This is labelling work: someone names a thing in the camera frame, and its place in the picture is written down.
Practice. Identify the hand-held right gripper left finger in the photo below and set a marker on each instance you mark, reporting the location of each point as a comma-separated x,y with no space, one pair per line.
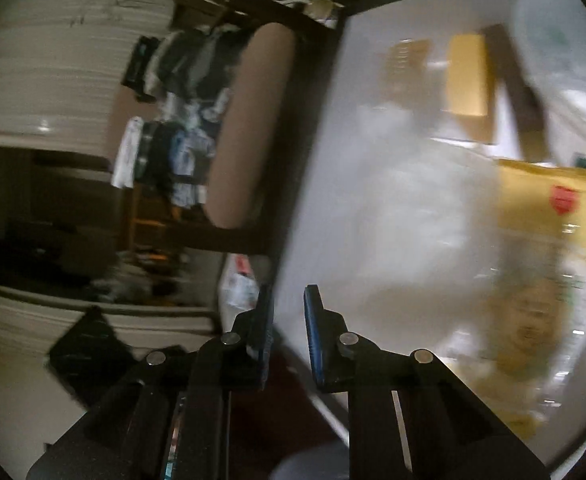
265,332

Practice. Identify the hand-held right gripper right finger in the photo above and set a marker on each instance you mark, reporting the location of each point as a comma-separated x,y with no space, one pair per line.
314,335

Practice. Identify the yellow clear snack bag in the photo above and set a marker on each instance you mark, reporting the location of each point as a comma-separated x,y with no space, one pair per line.
538,220

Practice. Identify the clear round plastic container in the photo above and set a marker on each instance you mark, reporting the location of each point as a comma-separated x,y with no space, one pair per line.
568,60

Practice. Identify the black flat bag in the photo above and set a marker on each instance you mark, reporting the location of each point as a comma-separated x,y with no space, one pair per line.
90,357

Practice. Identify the brown padded armchair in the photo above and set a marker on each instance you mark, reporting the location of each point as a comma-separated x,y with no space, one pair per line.
250,130

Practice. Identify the pile of folded clothes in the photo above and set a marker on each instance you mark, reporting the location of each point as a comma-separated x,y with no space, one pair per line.
178,120

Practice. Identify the gold rectangular box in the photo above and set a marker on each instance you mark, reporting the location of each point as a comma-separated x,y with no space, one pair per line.
468,80

